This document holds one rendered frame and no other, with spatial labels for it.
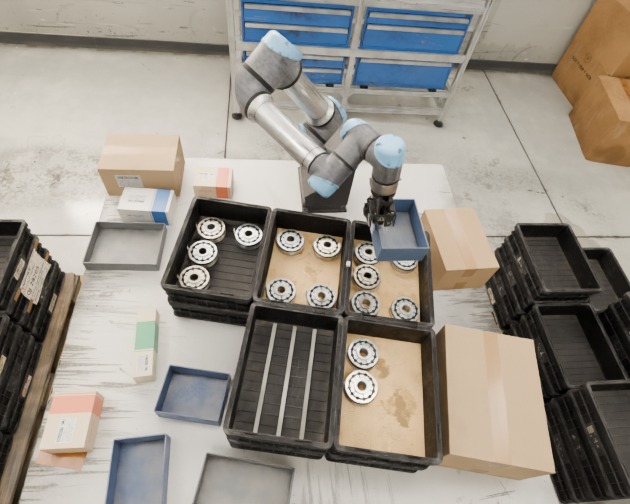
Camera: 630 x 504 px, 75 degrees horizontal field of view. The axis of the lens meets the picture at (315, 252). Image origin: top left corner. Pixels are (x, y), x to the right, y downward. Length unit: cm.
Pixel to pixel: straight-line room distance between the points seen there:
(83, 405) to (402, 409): 97
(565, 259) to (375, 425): 150
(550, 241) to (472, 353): 119
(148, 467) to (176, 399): 20
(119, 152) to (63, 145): 153
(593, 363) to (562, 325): 21
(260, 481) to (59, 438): 59
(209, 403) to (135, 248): 70
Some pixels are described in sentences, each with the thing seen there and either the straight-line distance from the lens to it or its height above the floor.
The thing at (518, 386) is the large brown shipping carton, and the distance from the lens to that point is 148.
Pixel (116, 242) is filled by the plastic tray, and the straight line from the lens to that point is 183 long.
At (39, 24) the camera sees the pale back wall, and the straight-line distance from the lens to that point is 447.
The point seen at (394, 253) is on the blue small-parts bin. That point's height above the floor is 111.
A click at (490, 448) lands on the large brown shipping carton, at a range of 138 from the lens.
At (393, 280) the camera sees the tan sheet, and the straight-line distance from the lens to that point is 156.
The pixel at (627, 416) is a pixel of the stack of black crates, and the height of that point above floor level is 49.
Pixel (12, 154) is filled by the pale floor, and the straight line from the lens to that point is 352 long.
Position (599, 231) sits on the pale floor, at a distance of 356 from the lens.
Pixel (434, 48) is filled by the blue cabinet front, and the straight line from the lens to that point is 332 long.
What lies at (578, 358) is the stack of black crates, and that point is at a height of 38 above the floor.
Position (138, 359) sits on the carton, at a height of 76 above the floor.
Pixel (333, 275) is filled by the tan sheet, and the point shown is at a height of 83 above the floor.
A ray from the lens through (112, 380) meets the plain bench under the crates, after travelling 157.
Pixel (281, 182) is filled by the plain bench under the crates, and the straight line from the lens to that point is 196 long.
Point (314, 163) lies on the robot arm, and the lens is 111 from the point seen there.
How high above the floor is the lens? 212
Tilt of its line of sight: 55 degrees down
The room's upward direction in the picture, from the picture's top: 10 degrees clockwise
